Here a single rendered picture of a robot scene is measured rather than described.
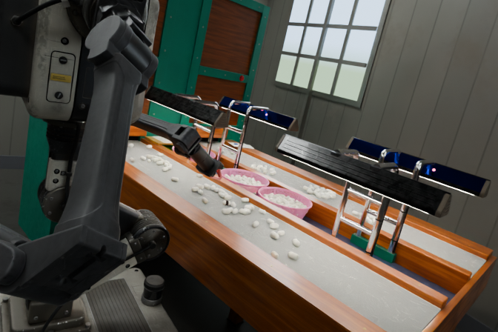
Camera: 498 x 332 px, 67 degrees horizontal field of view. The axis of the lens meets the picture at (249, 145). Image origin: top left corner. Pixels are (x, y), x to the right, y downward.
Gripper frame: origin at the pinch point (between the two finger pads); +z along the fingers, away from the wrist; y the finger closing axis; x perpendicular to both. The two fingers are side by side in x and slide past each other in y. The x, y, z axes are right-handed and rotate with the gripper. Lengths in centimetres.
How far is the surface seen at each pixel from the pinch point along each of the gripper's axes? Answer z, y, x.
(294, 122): 42, 22, -59
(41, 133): -11, 130, 27
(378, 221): 25, -53, -19
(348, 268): 24, -53, 2
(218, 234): -4.2, -20.4, 19.0
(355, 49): 107, 72, -186
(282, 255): 10.5, -36.7, 11.6
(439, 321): 25, -83, 2
